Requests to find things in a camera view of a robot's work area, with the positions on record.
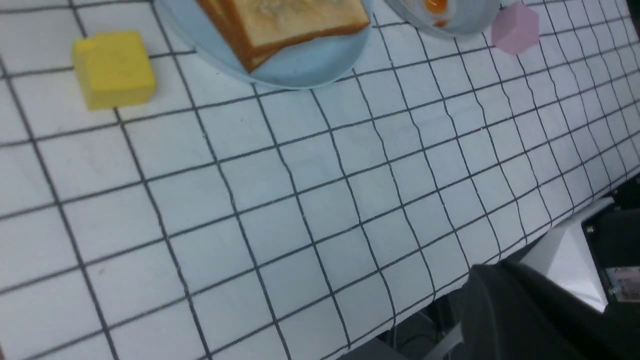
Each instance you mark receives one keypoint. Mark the front fried egg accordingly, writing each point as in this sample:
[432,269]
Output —
[436,7]

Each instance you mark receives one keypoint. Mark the black chair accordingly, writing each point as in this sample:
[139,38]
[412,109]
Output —
[512,312]

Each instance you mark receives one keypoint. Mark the light blue plate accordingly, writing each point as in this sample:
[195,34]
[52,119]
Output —
[308,65]

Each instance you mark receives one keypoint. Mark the pink cube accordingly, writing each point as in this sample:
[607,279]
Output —
[516,29]

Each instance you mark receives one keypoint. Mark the yellow cube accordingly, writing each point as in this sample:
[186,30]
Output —
[113,69]

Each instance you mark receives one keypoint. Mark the white table frame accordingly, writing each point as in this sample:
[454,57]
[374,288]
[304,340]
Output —
[559,269]

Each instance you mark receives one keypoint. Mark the grey plate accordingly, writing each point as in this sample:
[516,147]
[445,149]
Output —
[459,19]

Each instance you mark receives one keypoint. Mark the toast slice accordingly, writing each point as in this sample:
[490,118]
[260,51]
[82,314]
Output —
[246,52]
[261,22]

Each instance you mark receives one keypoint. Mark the white grid tablecloth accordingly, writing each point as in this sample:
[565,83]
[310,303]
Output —
[226,220]

